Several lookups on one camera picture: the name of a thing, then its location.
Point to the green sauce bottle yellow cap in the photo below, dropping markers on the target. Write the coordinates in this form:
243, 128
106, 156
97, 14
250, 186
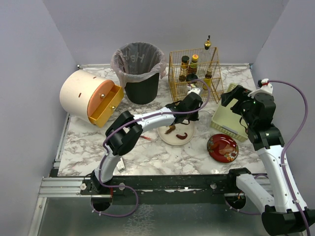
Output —
192, 68

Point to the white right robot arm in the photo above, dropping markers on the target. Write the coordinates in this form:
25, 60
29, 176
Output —
284, 211

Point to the small yellow label bottle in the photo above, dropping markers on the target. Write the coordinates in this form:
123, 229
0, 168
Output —
208, 78

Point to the cream cylindrical drawer box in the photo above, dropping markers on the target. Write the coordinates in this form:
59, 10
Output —
83, 92

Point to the pink plastic bin liner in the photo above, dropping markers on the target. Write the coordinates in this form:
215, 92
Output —
138, 61

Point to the brown shrimp piece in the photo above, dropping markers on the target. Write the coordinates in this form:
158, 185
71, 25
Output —
170, 129

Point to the white rectangular device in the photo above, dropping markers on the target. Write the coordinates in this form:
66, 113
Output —
120, 165

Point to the red pen tube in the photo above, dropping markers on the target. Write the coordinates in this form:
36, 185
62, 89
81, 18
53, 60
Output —
148, 138

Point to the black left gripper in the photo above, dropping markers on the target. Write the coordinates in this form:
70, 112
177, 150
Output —
191, 116

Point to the amber spice jar grey lid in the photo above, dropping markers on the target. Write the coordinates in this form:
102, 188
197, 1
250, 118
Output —
183, 68

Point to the gold wire rack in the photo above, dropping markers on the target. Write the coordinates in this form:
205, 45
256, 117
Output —
180, 89

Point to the black lid glass jar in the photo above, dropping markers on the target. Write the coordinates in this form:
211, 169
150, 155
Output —
191, 78

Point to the black trash bin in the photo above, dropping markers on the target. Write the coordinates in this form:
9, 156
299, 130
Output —
143, 92

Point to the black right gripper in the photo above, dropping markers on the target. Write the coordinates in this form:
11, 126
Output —
231, 97

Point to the red floral small plate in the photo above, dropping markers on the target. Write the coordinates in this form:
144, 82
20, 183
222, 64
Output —
223, 138

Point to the clear drinking glass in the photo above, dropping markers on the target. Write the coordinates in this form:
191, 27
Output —
204, 121

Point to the pale green perforated basket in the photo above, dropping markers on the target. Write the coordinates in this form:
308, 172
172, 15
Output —
229, 123

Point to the meat scraps on red plate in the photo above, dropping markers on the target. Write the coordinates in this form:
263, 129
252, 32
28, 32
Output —
222, 150

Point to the dark red sausage piece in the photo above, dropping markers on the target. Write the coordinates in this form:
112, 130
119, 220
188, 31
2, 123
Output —
182, 137

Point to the orange yellow drawer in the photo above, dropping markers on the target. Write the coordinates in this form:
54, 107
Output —
107, 106

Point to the black mounting rail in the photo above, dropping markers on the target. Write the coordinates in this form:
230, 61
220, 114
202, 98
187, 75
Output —
164, 189

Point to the clear oil bottle gold cap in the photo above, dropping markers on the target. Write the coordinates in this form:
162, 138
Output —
205, 58

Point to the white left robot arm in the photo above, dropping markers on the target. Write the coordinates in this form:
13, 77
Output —
123, 134

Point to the cream round plate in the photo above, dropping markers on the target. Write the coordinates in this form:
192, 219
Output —
171, 138

